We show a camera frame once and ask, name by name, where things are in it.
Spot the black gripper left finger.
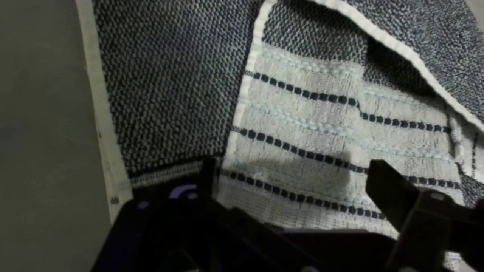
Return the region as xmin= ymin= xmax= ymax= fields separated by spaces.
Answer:
xmin=90 ymin=156 xmax=305 ymax=272

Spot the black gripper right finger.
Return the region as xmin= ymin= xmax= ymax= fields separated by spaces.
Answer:
xmin=365 ymin=159 xmax=484 ymax=272

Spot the grey striped towel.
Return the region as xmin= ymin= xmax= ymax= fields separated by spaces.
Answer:
xmin=75 ymin=0 xmax=484 ymax=272

